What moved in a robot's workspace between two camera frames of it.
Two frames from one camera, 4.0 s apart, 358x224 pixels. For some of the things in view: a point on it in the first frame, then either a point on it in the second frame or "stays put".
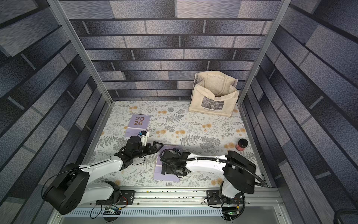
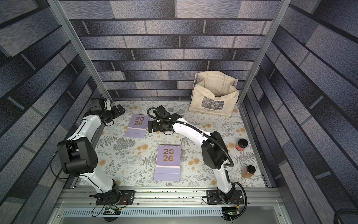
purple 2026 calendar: (138, 123) stays put
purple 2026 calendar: (157, 169) stays put
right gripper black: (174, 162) → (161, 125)
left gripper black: (150, 150) → (117, 113)
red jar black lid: (242, 144) stays put
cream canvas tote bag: (214, 92) stays put
